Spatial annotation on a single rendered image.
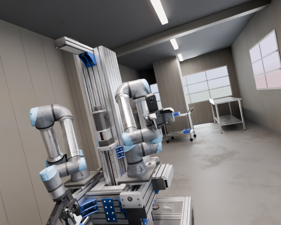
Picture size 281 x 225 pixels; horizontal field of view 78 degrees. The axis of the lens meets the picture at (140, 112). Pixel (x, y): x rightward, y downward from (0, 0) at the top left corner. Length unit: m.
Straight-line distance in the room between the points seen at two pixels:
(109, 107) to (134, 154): 0.44
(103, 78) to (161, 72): 6.16
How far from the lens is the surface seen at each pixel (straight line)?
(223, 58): 8.87
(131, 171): 1.24
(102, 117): 1.37
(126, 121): 1.00
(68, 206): 1.08
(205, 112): 8.73
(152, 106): 0.80
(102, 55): 1.47
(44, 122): 1.27
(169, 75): 7.44
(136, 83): 1.19
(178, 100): 7.37
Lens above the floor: 1.50
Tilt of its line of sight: 2 degrees down
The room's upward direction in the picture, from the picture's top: 12 degrees counter-clockwise
